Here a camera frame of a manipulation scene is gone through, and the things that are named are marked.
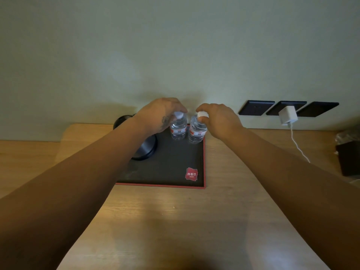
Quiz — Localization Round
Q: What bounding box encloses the clear water bottle white cap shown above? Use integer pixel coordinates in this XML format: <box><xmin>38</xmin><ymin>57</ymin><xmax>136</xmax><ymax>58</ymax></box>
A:
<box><xmin>188</xmin><ymin>111</ymin><xmax>208</xmax><ymax>144</ymax></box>
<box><xmin>169</xmin><ymin>111</ymin><xmax>188</xmax><ymax>140</ymax></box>

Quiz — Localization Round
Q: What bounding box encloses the white charger cable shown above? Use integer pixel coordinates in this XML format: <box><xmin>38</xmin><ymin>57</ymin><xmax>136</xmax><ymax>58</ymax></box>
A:
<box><xmin>290</xmin><ymin>124</ymin><xmax>311</xmax><ymax>163</ymax></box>

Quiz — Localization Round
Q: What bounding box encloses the person's left hand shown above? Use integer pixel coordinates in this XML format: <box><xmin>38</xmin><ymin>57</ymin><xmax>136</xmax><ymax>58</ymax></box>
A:
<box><xmin>133</xmin><ymin>97</ymin><xmax>188</xmax><ymax>137</ymax></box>

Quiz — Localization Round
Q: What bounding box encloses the person's right hand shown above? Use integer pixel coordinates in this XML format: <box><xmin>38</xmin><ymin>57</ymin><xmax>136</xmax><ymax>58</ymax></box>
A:
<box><xmin>196</xmin><ymin>103</ymin><xmax>245</xmax><ymax>140</ymax></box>

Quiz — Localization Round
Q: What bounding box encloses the white charger plug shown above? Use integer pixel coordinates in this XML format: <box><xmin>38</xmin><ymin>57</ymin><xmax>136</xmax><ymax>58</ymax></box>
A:
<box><xmin>278</xmin><ymin>106</ymin><xmax>298</xmax><ymax>126</ymax></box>

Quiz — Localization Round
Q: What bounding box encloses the person's right forearm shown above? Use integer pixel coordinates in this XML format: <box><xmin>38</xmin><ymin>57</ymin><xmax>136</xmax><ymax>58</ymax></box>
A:
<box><xmin>219</xmin><ymin>127</ymin><xmax>360</xmax><ymax>270</ymax></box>

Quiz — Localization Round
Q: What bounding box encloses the black wall socket panel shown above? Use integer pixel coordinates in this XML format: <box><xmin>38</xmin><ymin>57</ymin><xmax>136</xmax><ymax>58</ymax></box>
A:
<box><xmin>295</xmin><ymin>102</ymin><xmax>340</xmax><ymax>118</ymax></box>
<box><xmin>266</xmin><ymin>101</ymin><xmax>307</xmax><ymax>116</ymax></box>
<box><xmin>238</xmin><ymin>100</ymin><xmax>275</xmax><ymax>116</ymax></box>

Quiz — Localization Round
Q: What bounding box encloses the black tray with red rim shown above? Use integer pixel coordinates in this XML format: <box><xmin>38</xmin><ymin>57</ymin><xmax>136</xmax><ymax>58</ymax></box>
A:
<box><xmin>115</xmin><ymin>124</ymin><xmax>206</xmax><ymax>189</ymax></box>

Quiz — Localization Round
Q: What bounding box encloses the black electric kettle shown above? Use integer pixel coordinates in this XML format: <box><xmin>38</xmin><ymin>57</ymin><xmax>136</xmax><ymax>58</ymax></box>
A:
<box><xmin>113</xmin><ymin>114</ymin><xmax>158</xmax><ymax>161</ymax></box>

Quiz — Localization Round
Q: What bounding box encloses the person's left forearm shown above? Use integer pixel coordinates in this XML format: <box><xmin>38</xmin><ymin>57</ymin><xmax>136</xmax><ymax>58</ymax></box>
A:
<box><xmin>0</xmin><ymin>117</ymin><xmax>155</xmax><ymax>270</ymax></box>

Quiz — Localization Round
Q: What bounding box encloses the dark box with plastic liner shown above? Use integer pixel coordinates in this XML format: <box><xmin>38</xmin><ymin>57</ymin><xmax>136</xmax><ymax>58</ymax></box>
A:
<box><xmin>335</xmin><ymin>127</ymin><xmax>360</xmax><ymax>177</ymax></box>

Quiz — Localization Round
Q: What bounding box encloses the red square sticker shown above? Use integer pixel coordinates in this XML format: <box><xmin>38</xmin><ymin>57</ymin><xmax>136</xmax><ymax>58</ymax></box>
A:
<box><xmin>185</xmin><ymin>167</ymin><xmax>198</xmax><ymax>182</ymax></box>

